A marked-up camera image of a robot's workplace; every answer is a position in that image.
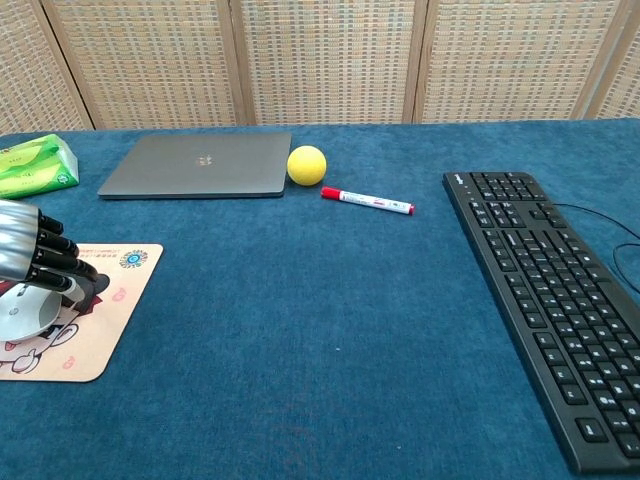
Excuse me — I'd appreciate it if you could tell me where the black keyboard cable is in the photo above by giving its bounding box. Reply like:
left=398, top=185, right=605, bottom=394
left=549, top=202, right=640, bottom=296

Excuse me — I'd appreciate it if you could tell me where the red white marker pen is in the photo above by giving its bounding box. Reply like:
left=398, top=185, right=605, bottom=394
left=320, top=186, right=416, bottom=217

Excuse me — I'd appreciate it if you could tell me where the blue table cloth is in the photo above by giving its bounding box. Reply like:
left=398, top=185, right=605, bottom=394
left=0, top=118, right=640, bottom=480

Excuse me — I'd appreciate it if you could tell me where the white computer mouse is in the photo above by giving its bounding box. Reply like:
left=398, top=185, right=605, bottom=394
left=0, top=282, right=64, bottom=344

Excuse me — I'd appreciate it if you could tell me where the woven bamboo folding screen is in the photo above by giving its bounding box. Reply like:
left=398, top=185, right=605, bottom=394
left=0, top=0, right=640, bottom=135

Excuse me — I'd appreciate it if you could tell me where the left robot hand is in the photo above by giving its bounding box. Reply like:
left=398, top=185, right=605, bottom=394
left=0, top=199, right=109, bottom=309

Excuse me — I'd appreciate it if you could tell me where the cartoon girl mouse pad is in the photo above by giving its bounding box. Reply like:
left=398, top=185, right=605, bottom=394
left=0, top=243, right=165, bottom=384

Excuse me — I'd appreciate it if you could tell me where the yellow foam ball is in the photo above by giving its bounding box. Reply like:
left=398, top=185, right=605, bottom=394
left=286, top=145, right=328, bottom=188

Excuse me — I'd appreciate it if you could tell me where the grey closed laptop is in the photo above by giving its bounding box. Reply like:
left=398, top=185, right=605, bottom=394
left=97, top=131, right=293, bottom=200

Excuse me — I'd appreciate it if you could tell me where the black computer keyboard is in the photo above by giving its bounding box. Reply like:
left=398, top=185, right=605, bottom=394
left=442, top=171, right=640, bottom=475

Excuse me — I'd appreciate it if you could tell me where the green tissue pack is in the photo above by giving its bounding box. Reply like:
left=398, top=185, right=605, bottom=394
left=0, top=133, right=80, bottom=200

